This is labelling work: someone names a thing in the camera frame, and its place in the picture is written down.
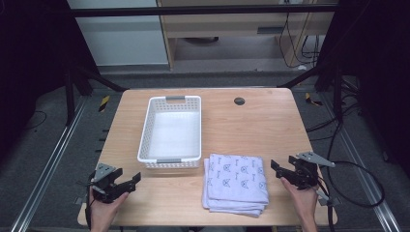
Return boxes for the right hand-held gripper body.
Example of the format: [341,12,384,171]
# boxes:
[282,151,337,191]

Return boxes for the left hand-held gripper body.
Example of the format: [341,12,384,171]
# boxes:
[89,162,130,204]

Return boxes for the person's left hand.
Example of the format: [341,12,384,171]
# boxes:
[89,188,131,232]

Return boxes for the person's right hand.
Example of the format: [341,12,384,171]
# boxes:
[278,176,320,232]

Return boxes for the folded white printed cloth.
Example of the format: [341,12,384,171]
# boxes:
[201,153,270,218]

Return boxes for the white plastic basket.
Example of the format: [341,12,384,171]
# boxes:
[136,95,203,170]

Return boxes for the yellow black striped marker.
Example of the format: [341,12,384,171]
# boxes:
[305,92,323,107]
[98,95,111,113]

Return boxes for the black metal stand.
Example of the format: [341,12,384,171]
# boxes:
[277,62,344,124]
[62,66,130,127]

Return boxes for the white cabinet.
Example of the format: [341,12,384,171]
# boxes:
[67,0,170,68]

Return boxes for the light wooden desk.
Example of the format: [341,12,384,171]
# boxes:
[157,0,339,71]

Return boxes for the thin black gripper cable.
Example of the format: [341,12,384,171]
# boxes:
[83,172,97,230]

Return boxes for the aluminium floor rail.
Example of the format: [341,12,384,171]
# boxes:
[318,91,402,232]
[9,96,89,232]

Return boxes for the black looped cable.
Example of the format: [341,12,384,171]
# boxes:
[326,122,387,209]

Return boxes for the black hanging cables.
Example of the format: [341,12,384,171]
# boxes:
[278,12,322,70]

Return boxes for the black horizontal frame bar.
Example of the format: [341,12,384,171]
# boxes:
[69,3,339,17]

